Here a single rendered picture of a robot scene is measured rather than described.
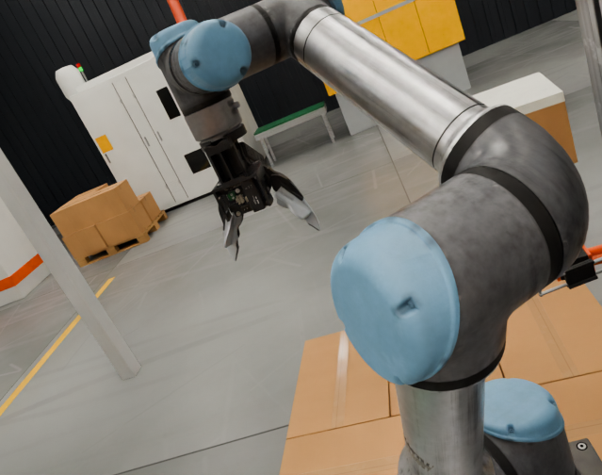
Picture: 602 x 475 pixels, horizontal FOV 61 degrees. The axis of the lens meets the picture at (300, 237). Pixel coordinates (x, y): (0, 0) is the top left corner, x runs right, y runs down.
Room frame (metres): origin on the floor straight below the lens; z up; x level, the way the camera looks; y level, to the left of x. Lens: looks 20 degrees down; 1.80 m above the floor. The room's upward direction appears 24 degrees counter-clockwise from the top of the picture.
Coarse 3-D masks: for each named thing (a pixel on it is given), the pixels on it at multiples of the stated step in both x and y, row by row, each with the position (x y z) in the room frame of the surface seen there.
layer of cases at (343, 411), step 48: (576, 288) 1.63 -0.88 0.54; (336, 336) 2.02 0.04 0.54; (528, 336) 1.49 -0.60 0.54; (576, 336) 1.39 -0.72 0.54; (336, 384) 1.70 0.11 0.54; (384, 384) 1.58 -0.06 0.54; (576, 384) 1.21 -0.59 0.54; (288, 432) 1.56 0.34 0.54; (336, 432) 1.45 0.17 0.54; (384, 432) 1.36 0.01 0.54; (576, 432) 1.06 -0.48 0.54
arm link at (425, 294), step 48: (432, 192) 0.37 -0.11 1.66; (480, 192) 0.35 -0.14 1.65; (528, 192) 0.34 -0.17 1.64; (384, 240) 0.33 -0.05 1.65; (432, 240) 0.32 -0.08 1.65; (480, 240) 0.32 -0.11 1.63; (528, 240) 0.32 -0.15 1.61; (336, 288) 0.37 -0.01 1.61; (384, 288) 0.31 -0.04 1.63; (432, 288) 0.30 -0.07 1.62; (480, 288) 0.30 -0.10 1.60; (528, 288) 0.32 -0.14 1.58; (384, 336) 0.32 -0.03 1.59; (432, 336) 0.29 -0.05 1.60; (480, 336) 0.31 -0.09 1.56; (432, 384) 0.33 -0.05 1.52; (480, 384) 0.36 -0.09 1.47; (432, 432) 0.38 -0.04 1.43; (480, 432) 0.40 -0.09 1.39
